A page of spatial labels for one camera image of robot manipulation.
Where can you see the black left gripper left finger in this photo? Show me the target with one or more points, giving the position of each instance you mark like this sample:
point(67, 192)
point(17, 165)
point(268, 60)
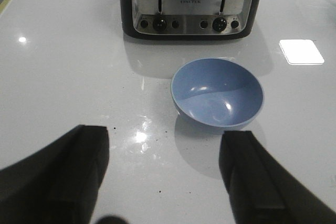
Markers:
point(60, 182)

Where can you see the blue bowl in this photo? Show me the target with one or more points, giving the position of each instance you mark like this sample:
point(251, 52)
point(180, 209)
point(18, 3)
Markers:
point(216, 95)

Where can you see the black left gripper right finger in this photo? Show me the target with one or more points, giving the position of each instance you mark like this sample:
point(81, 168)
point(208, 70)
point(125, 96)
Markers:
point(260, 189)

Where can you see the black and silver toaster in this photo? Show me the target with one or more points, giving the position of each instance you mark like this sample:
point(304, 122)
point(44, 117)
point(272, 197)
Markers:
point(188, 19)

